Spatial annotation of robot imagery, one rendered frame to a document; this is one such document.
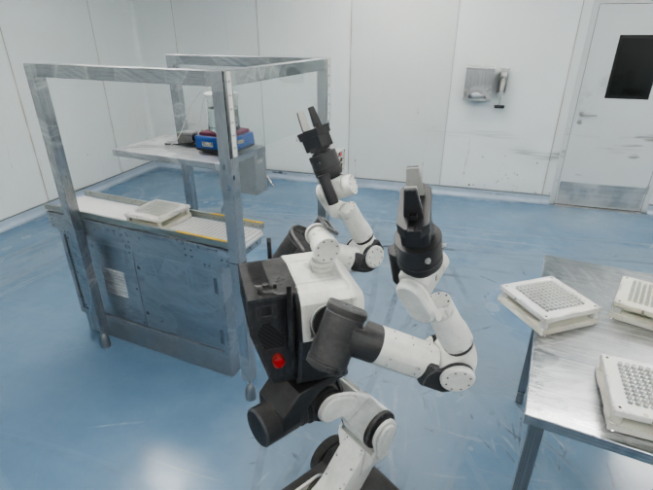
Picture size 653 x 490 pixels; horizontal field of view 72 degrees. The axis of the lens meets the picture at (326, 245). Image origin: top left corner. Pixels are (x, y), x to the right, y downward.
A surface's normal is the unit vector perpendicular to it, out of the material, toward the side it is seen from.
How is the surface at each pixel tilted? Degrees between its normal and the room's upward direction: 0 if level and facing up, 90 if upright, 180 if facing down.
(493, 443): 0
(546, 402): 0
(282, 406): 45
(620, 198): 90
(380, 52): 90
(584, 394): 0
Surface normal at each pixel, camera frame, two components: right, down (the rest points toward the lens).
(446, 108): -0.31, 0.41
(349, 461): -0.58, -0.38
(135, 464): 0.00, -0.90
